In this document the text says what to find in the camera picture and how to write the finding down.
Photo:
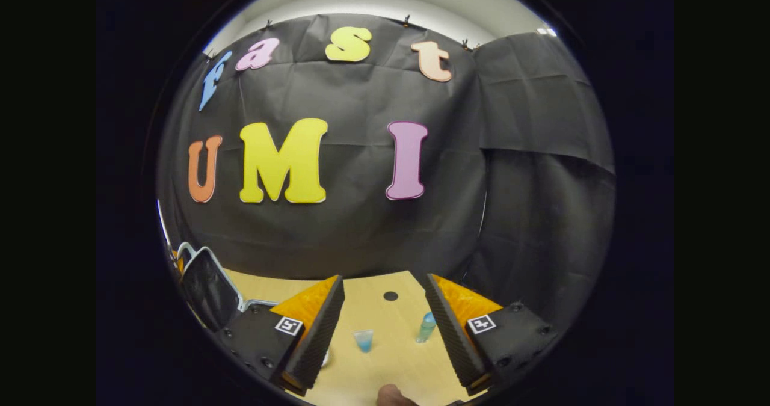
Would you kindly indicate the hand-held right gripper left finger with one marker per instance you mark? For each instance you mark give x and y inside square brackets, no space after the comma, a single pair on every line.
[319,340]

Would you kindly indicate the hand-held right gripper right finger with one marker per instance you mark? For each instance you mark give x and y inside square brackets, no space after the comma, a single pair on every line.
[451,340]

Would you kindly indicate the teal bottle with blue cap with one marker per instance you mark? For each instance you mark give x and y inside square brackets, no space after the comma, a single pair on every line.
[426,329]

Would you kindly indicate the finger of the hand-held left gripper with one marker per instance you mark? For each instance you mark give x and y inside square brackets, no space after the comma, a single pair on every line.
[177,260]

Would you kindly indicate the white suitcase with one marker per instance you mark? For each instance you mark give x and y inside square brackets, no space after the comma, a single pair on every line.
[210,292]

